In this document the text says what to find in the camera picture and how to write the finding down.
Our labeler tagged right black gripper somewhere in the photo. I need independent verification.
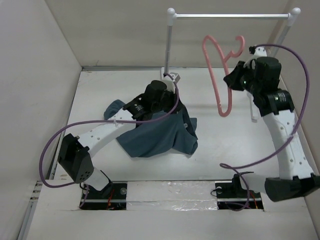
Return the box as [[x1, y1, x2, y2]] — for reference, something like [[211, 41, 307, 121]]
[[223, 60, 262, 96]]

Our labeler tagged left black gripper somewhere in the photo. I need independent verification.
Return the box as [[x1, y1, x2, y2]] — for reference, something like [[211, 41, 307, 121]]
[[151, 86, 184, 114]]

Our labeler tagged pink plastic hanger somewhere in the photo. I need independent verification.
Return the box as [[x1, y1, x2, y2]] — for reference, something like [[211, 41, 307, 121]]
[[202, 34, 246, 118]]

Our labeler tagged teal t shirt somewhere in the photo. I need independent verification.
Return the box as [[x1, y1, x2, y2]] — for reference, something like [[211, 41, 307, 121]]
[[116, 108, 198, 158]]

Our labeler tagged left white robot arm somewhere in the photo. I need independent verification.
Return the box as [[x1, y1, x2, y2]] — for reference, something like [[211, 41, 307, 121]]
[[57, 78, 182, 199]]

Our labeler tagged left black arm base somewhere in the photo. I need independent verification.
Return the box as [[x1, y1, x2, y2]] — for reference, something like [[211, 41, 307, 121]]
[[79, 181, 128, 211]]

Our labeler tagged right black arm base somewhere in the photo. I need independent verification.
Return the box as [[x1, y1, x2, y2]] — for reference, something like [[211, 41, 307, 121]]
[[210, 174, 264, 211]]

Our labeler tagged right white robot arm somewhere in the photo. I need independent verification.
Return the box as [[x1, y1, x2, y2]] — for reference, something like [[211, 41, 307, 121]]
[[223, 56, 320, 202]]

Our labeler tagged white metal clothes rack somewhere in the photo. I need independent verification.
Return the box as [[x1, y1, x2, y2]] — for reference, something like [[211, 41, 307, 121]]
[[159, 7, 301, 123]]

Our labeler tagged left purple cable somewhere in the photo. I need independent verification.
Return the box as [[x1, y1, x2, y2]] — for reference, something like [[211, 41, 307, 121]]
[[39, 72, 180, 208]]

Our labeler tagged purple cable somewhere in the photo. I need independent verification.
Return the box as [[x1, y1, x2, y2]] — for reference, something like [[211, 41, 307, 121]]
[[219, 43, 311, 211], [39, 72, 180, 208]]

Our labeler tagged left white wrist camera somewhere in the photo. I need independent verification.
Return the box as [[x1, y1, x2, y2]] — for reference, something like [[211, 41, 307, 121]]
[[162, 72, 181, 83]]

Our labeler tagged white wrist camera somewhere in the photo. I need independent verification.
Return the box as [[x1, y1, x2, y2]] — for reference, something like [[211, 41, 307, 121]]
[[162, 72, 181, 83], [249, 46, 268, 59]]

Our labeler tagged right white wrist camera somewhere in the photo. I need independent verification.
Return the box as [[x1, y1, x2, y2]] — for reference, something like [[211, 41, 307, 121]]
[[249, 46, 268, 59]]

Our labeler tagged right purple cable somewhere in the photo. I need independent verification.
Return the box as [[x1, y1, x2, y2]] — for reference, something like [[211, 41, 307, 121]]
[[219, 43, 311, 211]]

